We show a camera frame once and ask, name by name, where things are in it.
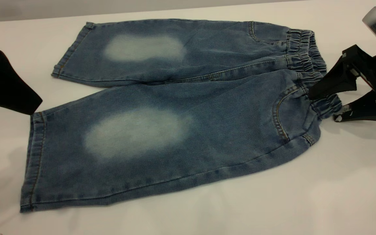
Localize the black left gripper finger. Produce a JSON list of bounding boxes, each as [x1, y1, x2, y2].
[[0, 48, 43, 115]]

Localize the blue denim pants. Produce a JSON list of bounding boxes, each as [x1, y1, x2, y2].
[[20, 19, 342, 213]]

